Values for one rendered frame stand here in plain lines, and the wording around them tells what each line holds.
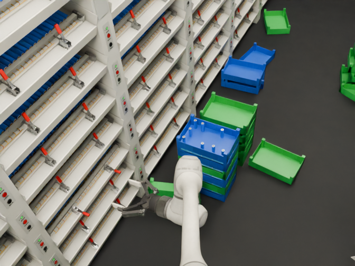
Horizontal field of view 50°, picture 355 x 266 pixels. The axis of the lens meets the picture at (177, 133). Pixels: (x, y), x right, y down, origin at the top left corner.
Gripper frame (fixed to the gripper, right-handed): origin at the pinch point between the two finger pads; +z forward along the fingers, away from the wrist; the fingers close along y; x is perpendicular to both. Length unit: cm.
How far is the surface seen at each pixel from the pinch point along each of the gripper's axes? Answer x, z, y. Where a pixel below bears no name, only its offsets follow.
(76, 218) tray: -8.5, 21.0, -15.5
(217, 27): -8, 22, 151
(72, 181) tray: 11.1, 18.5, -7.6
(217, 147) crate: -26, -16, 58
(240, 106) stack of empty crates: -31, -12, 99
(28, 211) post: 23.6, 13.7, -31.5
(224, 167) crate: -31, -23, 50
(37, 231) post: 10.5, 16.5, -33.3
